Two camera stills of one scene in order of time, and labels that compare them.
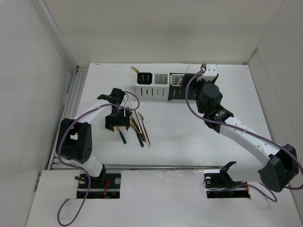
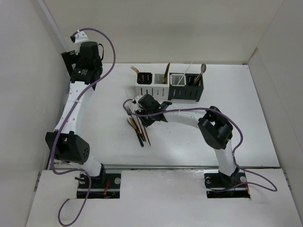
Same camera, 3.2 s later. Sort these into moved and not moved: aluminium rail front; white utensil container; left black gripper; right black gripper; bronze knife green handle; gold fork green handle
Moved: left black gripper; right black gripper
Not moved: white utensil container; gold fork green handle; aluminium rail front; bronze knife green handle
